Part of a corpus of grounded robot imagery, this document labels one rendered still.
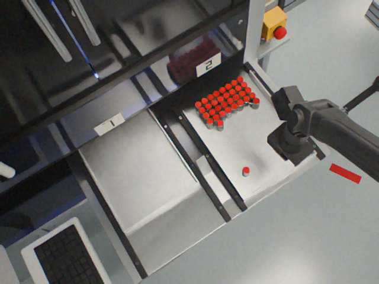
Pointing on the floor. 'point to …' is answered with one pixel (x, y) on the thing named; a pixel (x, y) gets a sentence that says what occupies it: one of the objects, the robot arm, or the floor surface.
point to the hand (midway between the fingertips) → (283, 155)
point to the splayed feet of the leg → (362, 96)
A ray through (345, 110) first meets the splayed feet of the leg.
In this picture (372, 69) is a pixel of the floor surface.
